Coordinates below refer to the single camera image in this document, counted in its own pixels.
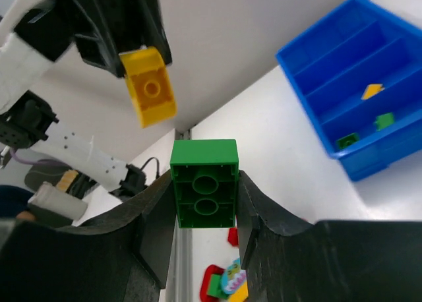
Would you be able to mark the blue divided plastic bin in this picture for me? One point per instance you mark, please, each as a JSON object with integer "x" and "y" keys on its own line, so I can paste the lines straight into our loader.
{"x": 329, "y": 67}

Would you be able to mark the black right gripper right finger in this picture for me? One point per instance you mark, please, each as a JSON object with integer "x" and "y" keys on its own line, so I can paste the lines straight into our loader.
{"x": 289, "y": 259}

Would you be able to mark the yellow arch brick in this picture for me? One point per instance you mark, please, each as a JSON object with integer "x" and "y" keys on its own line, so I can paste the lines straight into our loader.
{"x": 149, "y": 86}

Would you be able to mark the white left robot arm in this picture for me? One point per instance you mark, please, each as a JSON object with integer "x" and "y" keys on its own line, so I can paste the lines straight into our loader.
{"x": 28, "y": 121}

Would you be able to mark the small red brick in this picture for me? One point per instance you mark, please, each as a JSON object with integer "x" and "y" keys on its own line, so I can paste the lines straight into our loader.
{"x": 232, "y": 237}

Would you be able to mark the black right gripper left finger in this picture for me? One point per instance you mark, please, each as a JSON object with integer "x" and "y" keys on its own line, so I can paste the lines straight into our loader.
{"x": 120, "y": 255}

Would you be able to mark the red curved brick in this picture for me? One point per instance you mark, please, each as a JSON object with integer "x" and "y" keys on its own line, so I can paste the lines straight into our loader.
{"x": 211, "y": 269}

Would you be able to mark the aluminium rail frame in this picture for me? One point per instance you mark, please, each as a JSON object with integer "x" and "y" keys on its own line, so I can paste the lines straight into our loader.
{"x": 179, "y": 278}

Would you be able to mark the yellow long brick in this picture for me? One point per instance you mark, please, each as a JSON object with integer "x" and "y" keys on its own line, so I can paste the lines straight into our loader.
{"x": 240, "y": 295}

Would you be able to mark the green two-stud brick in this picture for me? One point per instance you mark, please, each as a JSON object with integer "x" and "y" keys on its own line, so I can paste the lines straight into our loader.
{"x": 205, "y": 177}

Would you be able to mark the small green brick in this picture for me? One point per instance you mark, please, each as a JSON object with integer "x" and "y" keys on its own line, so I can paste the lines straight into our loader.
{"x": 383, "y": 121}

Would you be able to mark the printed cyan round tile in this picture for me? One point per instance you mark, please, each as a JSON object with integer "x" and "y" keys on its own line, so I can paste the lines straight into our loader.
{"x": 233, "y": 277}

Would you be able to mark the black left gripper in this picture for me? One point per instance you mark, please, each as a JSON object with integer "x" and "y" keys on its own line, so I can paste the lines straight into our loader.
{"x": 101, "y": 30}

